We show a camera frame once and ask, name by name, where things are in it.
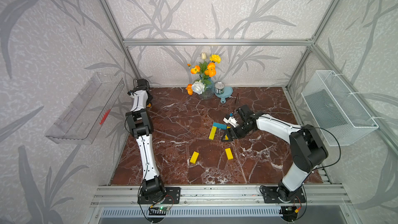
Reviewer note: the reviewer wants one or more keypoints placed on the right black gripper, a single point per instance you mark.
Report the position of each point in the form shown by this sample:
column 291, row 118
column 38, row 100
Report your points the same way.
column 229, row 134

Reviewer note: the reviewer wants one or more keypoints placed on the teal long block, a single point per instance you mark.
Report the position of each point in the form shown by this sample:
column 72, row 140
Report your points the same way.
column 220, row 126

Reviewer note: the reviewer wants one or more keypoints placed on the yellow block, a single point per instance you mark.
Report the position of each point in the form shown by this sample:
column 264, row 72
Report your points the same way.
column 227, row 135
column 194, row 157
column 212, row 133
column 229, row 154

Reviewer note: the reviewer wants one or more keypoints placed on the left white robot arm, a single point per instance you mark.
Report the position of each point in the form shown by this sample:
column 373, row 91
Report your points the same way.
column 139, row 124

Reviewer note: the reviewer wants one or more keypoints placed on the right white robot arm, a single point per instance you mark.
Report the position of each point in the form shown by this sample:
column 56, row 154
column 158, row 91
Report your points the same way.
column 307, row 148

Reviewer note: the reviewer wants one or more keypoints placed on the light blue dish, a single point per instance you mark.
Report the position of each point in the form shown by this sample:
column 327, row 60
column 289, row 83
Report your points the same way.
column 227, row 92

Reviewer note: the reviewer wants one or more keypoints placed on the metal tin can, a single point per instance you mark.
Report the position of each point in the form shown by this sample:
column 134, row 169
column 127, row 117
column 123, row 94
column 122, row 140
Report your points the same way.
column 219, row 88

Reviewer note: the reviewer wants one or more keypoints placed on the flower bouquet in vase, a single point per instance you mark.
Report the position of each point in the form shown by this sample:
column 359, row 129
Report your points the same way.
column 203, row 86

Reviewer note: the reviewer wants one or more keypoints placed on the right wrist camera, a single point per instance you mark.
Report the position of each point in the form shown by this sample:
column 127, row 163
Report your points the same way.
column 230, row 119

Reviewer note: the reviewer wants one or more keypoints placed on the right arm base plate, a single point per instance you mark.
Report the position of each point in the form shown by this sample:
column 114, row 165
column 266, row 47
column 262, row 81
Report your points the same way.
column 280, row 194

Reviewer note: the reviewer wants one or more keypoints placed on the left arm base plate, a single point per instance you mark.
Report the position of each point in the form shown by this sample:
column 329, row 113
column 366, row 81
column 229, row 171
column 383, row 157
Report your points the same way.
column 171, row 195

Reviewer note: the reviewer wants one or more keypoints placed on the white wire wall basket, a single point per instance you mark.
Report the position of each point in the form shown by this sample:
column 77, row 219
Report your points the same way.
column 336, row 109

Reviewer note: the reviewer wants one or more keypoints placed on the aluminium front rail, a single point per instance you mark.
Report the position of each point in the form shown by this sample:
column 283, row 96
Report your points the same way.
column 221, row 195

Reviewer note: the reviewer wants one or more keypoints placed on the clear plastic wall tray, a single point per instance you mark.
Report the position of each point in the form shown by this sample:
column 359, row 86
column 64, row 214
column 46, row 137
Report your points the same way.
column 80, row 123

